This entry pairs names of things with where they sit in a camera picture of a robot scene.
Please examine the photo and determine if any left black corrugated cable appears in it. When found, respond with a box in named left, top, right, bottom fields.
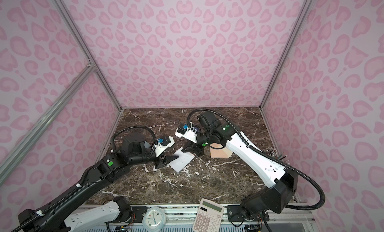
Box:
left=11, top=125, right=158, bottom=232

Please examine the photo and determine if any black corrugated cable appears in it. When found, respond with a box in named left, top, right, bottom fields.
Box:
left=11, top=125, right=158, bottom=232
left=186, top=108, right=326, bottom=211

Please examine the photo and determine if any beige envelope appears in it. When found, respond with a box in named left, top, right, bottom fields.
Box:
left=210, top=143, right=233, bottom=158

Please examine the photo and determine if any white calculator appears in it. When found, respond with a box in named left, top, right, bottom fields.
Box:
left=193, top=199, right=224, bottom=232

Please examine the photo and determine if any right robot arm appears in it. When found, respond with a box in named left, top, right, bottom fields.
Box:
left=175, top=110, right=298, bottom=220

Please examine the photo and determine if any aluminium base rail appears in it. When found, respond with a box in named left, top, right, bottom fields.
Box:
left=59, top=203, right=319, bottom=232

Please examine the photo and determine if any white round clock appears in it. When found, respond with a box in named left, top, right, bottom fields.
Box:
left=142, top=207, right=167, bottom=232

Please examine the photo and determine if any red pen holder cup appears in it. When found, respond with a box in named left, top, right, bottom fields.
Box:
left=263, top=147, right=287, bottom=161

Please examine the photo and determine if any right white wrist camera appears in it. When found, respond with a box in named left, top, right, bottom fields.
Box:
left=175, top=123, right=199, bottom=143

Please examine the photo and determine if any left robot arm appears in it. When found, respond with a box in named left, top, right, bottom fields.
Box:
left=14, top=133, right=178, bottom=232

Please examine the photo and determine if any right black corrugated cable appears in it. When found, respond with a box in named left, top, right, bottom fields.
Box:
left=186, top=108, right=326, bottom=211

